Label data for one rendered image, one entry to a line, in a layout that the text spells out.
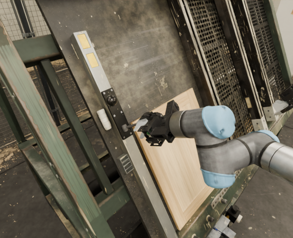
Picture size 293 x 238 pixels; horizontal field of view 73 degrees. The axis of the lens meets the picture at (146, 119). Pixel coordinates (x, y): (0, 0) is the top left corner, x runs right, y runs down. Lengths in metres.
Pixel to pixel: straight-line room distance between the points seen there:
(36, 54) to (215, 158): 0.66
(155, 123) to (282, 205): 2.10
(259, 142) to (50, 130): 0.58
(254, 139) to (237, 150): 0.07
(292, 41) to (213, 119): 4.24
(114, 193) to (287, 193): 2.11
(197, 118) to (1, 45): 0.57
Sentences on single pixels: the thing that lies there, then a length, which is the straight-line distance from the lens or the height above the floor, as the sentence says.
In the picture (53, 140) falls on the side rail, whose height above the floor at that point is 1.45.
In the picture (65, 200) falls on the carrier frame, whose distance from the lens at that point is 1.35.
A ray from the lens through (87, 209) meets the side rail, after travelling 0.75.
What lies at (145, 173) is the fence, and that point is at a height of 1.20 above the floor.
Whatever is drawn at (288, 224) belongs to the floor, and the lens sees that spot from 2.46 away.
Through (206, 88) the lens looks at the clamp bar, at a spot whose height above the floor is 1.36.
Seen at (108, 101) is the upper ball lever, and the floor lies 1.54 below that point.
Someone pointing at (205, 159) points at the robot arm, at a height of 1.52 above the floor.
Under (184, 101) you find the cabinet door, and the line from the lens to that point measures 1.05.
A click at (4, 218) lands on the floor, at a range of 2.49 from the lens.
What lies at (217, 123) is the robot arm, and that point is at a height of 1.61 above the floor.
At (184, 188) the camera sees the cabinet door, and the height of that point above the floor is 1.01.
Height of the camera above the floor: 1.87
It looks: 36 degrees down
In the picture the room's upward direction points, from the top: straight up
